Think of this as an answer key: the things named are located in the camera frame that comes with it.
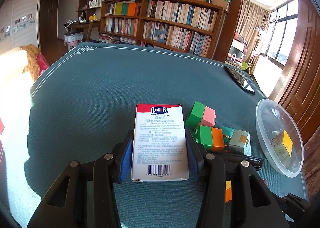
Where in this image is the white red barcode box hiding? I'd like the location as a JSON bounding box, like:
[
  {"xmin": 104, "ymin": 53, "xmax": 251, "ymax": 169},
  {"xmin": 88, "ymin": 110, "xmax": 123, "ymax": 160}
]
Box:
[{"xmin": 131, "ymin": 104, "xmax": 189, "ymax": 182}]

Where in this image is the yellow orange toy brick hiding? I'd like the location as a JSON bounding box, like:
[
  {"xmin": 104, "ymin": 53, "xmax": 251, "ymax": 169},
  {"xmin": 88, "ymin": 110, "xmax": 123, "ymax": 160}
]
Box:
[{"xmin": 225, "ymin": 180, "xmax": 232, "ymax": 203}]

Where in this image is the white Estee Lauder box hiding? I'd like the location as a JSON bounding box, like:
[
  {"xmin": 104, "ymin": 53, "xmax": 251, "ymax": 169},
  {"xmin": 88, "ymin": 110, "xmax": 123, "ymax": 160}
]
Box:
[{"xmin": 228, "ymin": 129, "xmax": 251, "ymax": 156}]

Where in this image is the yellow top cube box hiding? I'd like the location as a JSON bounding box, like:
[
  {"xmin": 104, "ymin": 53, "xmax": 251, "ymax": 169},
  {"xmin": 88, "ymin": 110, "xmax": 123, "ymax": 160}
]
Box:
[{"xmin": 270, "ymin": 130, "xmax": 293, "ymax": 161}]

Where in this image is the clear plastic bowl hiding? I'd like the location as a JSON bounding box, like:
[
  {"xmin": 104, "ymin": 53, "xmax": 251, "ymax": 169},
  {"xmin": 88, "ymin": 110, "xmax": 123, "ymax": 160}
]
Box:
[{"xmin": 256, "ymin": 99, "xmax": 304, "ymax": 178}]

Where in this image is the teal plastic case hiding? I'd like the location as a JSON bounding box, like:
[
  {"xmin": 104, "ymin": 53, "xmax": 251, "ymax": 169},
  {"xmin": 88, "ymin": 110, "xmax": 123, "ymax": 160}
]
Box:
[{"xmin": 221, "ymin": 126, "xmax": 235, "ymax": 145}]

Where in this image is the green orange toy brick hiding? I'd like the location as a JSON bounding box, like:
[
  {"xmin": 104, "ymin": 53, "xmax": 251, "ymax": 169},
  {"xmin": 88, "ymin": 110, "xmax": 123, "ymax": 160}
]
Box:
[{"xmin": 193, "ymin": 125, "xmax": 225, "ymax": 152}]

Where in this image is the green pink toy brick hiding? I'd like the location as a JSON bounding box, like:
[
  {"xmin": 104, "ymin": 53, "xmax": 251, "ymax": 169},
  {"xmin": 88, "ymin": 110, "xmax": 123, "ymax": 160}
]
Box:
[{"xmin": 185, "ymin": 102, "xmax": 216, "ymax": 129}]

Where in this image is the black smartphone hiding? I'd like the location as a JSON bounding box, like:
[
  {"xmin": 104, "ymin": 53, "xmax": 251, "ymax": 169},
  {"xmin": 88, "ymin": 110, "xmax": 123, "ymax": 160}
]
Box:
[{"xmin": 224, "ymin": 66, "xmax": 255, "ymax": 95}]

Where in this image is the brown wooden door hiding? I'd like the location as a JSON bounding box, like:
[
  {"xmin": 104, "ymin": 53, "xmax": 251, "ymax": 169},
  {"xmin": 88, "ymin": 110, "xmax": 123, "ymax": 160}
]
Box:
[{"xmin": 270, "ymin": 0, "xmax": 319, "ymax": 143}]

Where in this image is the green plastic basin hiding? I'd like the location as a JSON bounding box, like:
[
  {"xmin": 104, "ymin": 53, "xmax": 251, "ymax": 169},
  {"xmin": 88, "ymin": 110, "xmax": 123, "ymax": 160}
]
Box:
[{"xmin": 239, "ymin": 62, "xmax": 249, "ymax": 71}]

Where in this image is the teal green table mat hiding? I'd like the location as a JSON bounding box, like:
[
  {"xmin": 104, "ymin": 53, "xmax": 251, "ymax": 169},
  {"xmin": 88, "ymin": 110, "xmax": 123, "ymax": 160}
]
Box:
[{"xmin": 24, "ymin": 44, "xmax": 308, "ymax": 227}]

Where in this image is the large wooden bookshelf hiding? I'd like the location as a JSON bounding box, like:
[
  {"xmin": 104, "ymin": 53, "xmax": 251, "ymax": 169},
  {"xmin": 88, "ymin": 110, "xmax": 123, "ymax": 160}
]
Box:
[{"xmin": 100, "ymin": 0, "xmax": 225, "ymax": 59}]

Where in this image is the small wooden shelf desk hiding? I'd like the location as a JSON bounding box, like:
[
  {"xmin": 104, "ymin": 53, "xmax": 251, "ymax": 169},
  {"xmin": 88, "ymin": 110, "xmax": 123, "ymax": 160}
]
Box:
[{"xmin": 64, "ymin": 0, "xmax": 102, "ymax": 42}]

